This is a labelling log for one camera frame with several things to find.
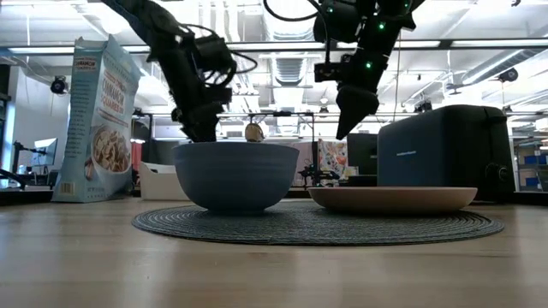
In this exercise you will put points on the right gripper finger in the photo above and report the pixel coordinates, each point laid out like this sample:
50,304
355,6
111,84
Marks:
360,116
347,122

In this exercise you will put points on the blue bowl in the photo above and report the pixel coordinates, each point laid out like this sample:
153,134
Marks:
235,175

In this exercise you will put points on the white plastic bin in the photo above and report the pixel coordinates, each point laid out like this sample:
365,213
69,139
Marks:
160,184

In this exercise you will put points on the light blue cinnamon cereal box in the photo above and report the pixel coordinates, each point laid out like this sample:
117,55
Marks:
103,128

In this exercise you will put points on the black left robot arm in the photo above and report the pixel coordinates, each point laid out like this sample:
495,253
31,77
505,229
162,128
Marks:
171,51

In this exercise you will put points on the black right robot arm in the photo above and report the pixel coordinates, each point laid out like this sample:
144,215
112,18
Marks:
368,38

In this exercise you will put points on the black computer monitor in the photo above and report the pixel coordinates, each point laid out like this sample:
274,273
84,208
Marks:
363,154

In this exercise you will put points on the colourful patterned cloth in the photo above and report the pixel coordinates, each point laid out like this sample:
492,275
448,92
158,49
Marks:
331,158

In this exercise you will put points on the pink cloth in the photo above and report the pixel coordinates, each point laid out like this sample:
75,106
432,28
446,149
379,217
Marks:
305,164

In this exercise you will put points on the small black device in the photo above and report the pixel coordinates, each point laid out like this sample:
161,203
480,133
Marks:
319,175

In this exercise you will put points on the black ceiling spotlight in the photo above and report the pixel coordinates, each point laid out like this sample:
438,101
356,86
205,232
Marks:
508,75
424,106
58,84

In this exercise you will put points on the pink plate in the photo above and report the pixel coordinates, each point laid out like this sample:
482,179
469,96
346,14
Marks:
391,200

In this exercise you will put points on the black toaster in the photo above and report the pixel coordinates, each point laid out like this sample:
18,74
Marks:
445,149

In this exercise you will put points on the black overhead light beam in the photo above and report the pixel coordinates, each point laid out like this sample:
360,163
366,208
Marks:
445,43

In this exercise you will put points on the grey round woven placemat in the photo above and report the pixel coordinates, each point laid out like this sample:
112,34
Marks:
257,226

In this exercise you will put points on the small grey monitor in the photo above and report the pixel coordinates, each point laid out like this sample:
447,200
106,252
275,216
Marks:
46,149

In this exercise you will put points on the shelf with blue bins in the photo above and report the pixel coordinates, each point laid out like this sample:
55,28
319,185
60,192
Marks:
533,164

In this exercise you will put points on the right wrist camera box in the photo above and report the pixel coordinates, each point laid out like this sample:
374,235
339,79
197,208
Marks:
327,72

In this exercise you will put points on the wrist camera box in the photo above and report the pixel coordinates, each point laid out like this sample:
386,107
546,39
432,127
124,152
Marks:
327,72
216,53

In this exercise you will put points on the black stand frame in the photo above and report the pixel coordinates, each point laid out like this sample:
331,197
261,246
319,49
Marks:
282,114

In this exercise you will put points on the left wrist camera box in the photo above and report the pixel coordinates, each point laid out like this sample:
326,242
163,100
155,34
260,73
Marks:
216,53

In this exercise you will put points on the silver ceiling duct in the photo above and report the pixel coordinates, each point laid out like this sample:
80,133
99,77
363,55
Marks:
291,64

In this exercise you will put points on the black aluminium table frame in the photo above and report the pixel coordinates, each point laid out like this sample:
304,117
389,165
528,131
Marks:
25,197

